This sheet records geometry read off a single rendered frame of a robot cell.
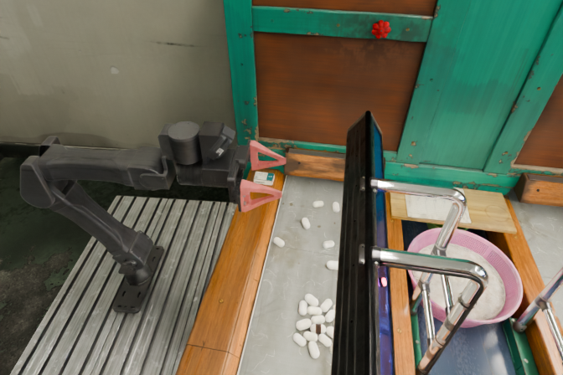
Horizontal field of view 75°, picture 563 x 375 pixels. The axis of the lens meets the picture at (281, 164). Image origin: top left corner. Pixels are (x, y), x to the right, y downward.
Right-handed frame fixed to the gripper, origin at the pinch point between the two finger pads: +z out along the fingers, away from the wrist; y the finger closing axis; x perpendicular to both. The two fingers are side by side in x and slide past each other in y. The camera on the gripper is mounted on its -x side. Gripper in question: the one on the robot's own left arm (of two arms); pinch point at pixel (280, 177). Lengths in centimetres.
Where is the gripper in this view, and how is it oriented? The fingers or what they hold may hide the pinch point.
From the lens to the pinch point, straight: 71.3
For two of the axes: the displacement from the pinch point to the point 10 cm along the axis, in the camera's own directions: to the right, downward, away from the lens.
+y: 0.8, -6.5, 7.6
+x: -0.1, 7.6, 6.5
